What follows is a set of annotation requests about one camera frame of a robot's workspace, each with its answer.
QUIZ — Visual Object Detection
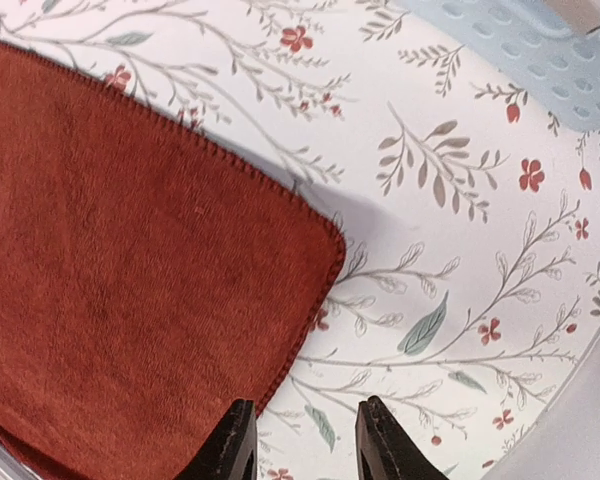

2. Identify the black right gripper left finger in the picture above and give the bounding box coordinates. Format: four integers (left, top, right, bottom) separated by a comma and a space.
177, 399, 257, 480

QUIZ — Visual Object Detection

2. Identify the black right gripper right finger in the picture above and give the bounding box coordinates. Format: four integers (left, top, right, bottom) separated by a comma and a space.
355, 396, 447, 480

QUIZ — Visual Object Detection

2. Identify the dark red towel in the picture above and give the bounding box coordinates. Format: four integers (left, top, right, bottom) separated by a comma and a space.
0, 43, 346, 479

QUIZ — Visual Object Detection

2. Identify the light blue plastic basket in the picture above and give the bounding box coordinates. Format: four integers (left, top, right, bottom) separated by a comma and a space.
401, 0, 600, 132

